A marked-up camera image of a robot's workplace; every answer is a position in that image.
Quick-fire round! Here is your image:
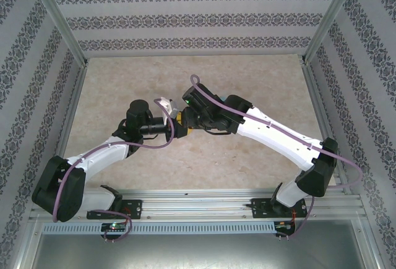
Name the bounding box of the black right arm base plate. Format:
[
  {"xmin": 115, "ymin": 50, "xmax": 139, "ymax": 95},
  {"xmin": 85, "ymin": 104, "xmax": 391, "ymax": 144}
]
[{"xmin": 251, "ymin": 197, "xmax": 309, "ymax": 220}]

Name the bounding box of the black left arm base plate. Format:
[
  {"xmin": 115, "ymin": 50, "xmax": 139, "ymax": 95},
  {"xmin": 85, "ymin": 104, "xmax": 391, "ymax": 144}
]
[{"xmin": 86, "ymin": 199, "xmax": 144, "ymax": 220}]

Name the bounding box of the aluminium side rail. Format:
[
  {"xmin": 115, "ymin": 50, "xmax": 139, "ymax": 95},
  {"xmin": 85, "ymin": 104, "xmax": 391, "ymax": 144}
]
[
  {"xmin": 41, "ymin": 64, "xmax": 89, "ymax": 199},
  {"xmin": 303, "ymin": 63, "xmax": 355, "ymax": 195}
]

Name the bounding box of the aluminium mounting rail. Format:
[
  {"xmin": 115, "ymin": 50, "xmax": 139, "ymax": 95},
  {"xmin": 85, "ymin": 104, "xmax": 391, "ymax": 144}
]
[{"xmin": 30, "ymin": 188, "xmax": 363, "ymax": 220}]

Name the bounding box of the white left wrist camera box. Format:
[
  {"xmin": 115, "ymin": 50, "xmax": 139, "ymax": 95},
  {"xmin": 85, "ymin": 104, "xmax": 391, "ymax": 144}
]
[{"xmin": 158, "ymin": 96, "xmax": 181, "ymax": 120}]

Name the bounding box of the grey slotted cable duct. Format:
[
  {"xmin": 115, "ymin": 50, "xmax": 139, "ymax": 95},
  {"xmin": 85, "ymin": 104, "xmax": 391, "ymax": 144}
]
[{"xmin": 41, "ymin": 221, "xmax": 276, "ymax": 235}]

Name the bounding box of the steel sheet shelf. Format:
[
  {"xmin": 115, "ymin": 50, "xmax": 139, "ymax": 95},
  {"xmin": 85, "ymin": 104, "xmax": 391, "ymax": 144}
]
[{"xmin": 29, "ymin": 219, "xmax": 380, "ymax": 269}]

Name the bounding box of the aluminium frame post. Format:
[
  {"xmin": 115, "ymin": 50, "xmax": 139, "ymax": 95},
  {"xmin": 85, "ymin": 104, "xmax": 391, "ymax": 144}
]
[
  {"xmin": 301, "ymin": 0, "xmax": 364, "ymax": 64},
  {"xmin": 24, "ymin": 0, "xmax": 90, "ymax": 67}
]

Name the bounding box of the left controller circuit board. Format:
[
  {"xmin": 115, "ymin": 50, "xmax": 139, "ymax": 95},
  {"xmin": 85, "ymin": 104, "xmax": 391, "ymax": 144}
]
[{"xmin": 101, "ymin": 222, "xmax": 127, "ymax": 232}]

